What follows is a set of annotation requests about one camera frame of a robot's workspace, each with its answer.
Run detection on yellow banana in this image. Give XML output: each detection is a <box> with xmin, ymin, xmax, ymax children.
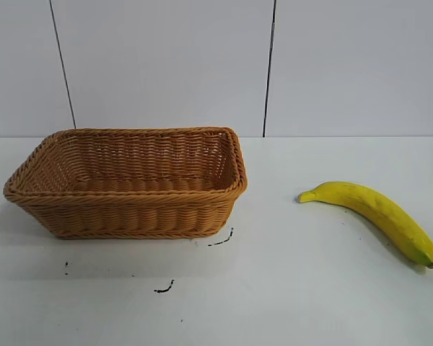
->
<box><xmin>297</xmin><ymin>181</ymin><xmax>433</xmax><ymax>270</ymax></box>

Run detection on woven wicker basket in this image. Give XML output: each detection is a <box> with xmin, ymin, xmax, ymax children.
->
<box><xmin>3</xmin><ymin>125</ymin><xmax>249</xmax><ymax>241</ymax></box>

